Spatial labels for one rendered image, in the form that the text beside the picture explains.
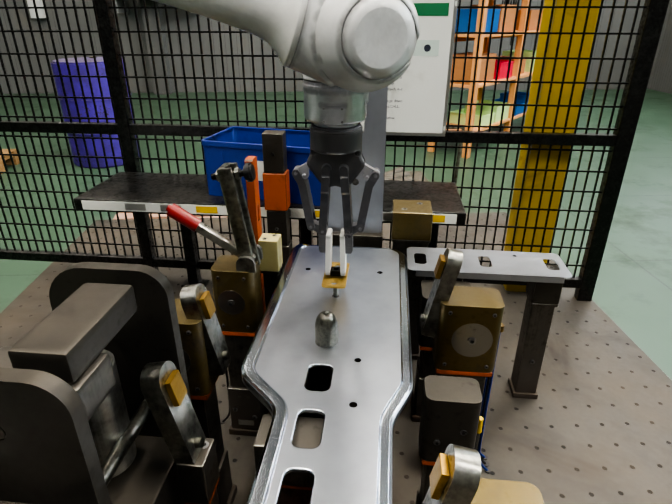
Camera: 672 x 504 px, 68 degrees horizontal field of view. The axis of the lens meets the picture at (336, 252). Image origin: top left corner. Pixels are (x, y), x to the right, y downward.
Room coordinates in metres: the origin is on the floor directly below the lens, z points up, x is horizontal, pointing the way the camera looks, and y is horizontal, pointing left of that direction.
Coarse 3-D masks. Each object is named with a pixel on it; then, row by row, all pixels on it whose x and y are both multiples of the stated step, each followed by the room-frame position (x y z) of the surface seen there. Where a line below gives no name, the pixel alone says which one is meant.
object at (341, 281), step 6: (336, 264) 0.74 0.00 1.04; (348, 264) 0.74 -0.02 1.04; (330, 270) 0.70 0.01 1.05; (336, 270) 0.70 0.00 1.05; (348, 270) 0.72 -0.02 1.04; (324, 276) 0.70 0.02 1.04; (330, 276) 0.70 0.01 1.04; (336, 276) 0.70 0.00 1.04; (342, 276) 0.70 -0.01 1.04; (324, 282) 0.68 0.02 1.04; (330, 282) 0.68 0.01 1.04; (336, 282) 0.68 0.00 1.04; (342, 282) 0.68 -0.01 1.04; (342, 288) 0.67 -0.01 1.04
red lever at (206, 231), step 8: (168, 208) 0.73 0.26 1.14; (176, 208) 0.73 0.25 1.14; (176, 216) 0.72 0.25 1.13; (184, 216) 0.72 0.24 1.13; (192, 216) 0.73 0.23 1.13; (184, 224) 0.72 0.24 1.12; (192, 224) 0.72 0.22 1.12; (200, 224) 0.72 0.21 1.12; (200, 232) 0.72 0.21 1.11; (208, 232) 0.72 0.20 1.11; (216, 232) 0.73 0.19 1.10; (216, 240) 0.72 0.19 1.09; (224, 240) 0.72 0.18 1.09; (224, 248) 0.72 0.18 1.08; (232, 248) 0.71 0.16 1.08
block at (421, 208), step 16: (400, 208) 0.95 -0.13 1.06; (416, 208) 0.95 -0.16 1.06; (400, 224) 0.93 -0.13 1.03; (416, 224) 0.92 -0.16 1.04; (400, 240) 0.93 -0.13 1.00; (416, 240) 0.92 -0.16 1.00; (416, 256) 0.93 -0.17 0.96; (416, 288) 0.93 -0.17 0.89; (416, 304) 0.93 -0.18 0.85; (416, 320) 0.93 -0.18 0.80; (416, 336) 0.93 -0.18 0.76; (416, 352) 0.92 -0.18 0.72
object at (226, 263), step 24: (216, 264) 0.72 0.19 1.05; (216, 288) 0.70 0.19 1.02; (240, 288) 0.69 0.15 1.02; (216, 312) 0.70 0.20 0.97; (240, 312) 0.69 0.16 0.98; (240, 336) 0.70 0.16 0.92; (240, 360) 0.70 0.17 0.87; (240, 384) 0.70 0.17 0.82; (240, 408) 0.70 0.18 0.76; (264, 408) 0.72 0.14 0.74; (240, 432) 0.69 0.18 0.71
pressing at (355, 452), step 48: (288, 288) 0.73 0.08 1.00; (384, 288) 0.73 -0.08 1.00; (288, 336) 0.59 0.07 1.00; (384, 336) 0.59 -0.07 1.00; (288, 384) 0.49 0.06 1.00; (336, 384) 0.49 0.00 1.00; (384, 384) 0.49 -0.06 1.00; (288, 432) 0.41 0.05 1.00; (336, 432) 0.41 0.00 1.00; (384, 432) 0.41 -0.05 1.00; (336, 480) 0.35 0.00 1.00; (384, 480) 0.35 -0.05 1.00
